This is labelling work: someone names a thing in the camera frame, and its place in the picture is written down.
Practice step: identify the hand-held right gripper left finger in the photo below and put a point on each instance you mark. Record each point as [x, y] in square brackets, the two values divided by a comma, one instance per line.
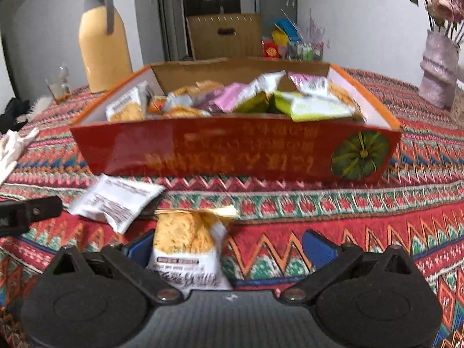
[139, 248]

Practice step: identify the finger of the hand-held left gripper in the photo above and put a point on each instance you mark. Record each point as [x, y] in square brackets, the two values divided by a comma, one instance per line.
[36, 210]

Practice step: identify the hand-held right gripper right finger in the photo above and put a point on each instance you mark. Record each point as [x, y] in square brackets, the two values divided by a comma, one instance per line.
[319, 249]

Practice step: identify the yellow noodle snack packet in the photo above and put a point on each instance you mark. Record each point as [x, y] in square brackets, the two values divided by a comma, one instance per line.
[185, 239]

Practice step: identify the white snack packet red print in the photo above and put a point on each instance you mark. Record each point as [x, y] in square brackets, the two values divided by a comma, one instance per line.
[112, 199]

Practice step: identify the orange red cardboard snack box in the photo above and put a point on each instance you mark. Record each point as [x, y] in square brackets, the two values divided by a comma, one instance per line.
[217, 148]

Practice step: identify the pile of snack packets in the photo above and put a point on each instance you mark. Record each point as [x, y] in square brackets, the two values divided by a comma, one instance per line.
[308, 107]

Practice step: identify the patterned red tablecloth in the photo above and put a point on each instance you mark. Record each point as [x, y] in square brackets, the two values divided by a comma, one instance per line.
[362, 217]

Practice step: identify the white glove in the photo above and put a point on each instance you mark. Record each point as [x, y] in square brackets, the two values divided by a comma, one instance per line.
[12, 152]

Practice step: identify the clear drinking glass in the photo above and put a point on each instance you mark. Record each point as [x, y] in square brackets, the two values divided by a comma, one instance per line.
[60, 89]

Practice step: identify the yellow thermos jug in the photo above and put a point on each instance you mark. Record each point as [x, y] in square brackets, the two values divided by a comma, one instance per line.
[103, 50]

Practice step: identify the red gift box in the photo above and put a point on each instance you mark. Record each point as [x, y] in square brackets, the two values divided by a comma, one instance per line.
[270, 49]

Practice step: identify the pink ceramic vase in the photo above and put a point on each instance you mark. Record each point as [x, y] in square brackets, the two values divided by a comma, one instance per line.
[438, 72]

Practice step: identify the brown woven cardboard box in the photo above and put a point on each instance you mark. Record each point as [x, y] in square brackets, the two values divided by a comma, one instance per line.
[206, 43]

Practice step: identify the yellow bag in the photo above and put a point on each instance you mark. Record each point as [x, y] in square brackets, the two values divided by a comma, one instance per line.
[279, 37]

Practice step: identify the blue plastic item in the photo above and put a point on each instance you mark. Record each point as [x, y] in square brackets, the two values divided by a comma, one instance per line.
[288, 29]

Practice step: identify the grey refrigerator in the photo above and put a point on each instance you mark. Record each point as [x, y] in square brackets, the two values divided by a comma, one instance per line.
[272, 0]

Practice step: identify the dried pink roses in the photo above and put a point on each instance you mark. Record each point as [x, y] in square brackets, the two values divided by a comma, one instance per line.
[442, 9]

